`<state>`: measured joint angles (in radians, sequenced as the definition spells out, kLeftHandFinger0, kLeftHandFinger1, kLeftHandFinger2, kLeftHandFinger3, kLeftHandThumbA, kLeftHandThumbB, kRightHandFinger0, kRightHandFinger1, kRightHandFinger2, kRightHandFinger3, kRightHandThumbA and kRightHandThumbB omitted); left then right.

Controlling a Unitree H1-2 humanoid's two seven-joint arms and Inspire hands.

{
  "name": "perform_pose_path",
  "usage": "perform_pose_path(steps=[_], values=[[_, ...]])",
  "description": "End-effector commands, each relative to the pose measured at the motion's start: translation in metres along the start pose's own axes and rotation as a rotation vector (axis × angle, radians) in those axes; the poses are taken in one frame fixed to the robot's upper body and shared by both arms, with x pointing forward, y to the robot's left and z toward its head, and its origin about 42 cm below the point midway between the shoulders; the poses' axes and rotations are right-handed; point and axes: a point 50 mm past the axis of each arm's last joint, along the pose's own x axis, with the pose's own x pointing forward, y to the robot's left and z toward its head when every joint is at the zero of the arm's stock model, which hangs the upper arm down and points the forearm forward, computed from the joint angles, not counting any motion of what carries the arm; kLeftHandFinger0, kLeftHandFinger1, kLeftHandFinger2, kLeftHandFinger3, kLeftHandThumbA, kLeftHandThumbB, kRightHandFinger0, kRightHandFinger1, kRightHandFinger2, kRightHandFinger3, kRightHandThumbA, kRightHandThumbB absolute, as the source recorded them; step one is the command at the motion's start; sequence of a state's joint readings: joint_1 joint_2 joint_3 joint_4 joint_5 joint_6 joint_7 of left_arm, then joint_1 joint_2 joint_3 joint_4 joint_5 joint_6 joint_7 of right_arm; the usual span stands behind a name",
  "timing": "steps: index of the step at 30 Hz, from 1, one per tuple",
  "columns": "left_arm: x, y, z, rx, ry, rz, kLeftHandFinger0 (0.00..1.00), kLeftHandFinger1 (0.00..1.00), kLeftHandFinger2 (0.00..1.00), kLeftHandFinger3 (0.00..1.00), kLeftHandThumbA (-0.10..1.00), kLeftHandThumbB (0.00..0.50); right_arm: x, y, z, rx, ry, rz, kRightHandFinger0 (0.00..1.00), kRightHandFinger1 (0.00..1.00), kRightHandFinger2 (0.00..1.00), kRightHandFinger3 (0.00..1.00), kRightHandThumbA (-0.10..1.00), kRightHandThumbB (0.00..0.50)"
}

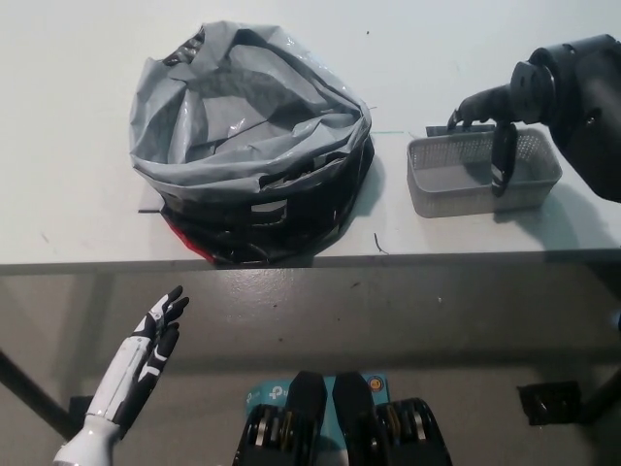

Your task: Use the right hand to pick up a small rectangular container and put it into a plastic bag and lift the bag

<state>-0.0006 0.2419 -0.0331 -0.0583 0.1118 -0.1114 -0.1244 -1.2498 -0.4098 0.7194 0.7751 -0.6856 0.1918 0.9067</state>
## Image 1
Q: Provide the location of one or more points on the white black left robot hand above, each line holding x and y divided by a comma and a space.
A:
136, 369

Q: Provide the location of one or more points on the grey black plastic bag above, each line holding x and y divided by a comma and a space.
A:
218, 121

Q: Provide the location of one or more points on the grey perforated rectangular container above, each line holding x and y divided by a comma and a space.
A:
451, 196

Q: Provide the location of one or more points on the black table leg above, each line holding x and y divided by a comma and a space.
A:
29, 386

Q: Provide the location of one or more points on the teal TP-Link box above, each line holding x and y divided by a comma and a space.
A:
259, 395

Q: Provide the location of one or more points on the short black thread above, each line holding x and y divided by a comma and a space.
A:
377, 244

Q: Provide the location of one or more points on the black tape patch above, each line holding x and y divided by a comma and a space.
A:
439, 131

